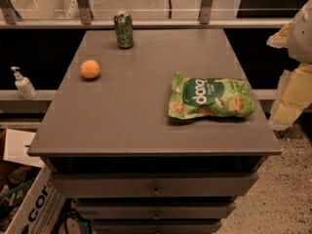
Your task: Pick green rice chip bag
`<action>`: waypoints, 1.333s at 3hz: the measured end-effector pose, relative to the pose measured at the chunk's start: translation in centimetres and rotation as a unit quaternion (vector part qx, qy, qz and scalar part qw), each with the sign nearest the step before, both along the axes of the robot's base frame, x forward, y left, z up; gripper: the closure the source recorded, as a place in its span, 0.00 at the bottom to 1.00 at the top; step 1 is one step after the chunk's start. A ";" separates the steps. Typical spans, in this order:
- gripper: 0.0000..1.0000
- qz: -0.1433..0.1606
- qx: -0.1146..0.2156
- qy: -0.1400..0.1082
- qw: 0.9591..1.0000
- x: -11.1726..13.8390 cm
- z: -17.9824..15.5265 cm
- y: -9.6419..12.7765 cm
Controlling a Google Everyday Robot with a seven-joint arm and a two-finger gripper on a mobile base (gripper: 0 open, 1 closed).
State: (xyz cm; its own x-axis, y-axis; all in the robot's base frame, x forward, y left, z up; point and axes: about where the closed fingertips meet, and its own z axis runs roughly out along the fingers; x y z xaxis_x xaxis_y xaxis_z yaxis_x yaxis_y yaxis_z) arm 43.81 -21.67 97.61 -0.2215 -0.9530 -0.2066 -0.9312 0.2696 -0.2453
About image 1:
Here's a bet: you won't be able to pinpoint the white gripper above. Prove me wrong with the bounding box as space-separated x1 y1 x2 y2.
266 0 312 131

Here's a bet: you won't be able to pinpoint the green rice chip bag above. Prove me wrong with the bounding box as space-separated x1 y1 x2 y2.
169 72 254 120

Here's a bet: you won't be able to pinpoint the green soda can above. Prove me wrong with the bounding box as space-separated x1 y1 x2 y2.
114 11 134 49

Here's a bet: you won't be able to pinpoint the grey drawer cabinet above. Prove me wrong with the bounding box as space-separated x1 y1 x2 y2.
28 29 281 234

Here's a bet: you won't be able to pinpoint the orange fruit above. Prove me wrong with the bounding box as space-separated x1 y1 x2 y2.
79 59 100 79

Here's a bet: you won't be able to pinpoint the white pump bottle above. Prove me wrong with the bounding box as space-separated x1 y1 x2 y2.
11 66 37 99

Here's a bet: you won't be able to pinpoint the white cardboard box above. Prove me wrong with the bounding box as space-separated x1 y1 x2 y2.
3 129 65 234

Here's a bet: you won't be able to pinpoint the black cables under cabinet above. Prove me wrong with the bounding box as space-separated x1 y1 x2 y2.
52 198 94 234

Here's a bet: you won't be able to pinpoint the metal railing frame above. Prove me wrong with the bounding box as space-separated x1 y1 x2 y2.
0 0 307 29

